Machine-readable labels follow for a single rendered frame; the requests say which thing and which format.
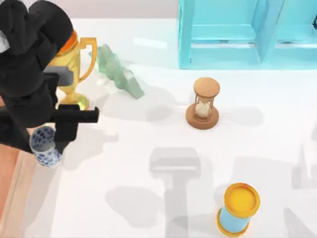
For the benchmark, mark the blue and white cup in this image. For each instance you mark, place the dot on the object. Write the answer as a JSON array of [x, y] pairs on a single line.
[[47, 155]]

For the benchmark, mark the shallow salmon-coloured box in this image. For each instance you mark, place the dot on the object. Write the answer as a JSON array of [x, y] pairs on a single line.
[[10, 188]]

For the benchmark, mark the gold trophy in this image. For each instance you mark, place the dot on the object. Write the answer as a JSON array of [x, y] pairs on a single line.
[[74, 62]]

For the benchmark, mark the pale green glass rock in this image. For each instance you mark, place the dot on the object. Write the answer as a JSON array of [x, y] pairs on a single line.
[[116, 72]]

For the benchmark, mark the wooden hourglass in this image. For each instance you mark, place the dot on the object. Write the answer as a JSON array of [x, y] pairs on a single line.
[[203, 104]]

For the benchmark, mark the light blue rack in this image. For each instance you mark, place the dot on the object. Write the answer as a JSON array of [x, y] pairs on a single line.
[[223, 54]]

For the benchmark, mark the yellow and blue can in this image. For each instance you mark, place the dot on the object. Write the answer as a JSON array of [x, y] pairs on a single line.
[[237, 210]]

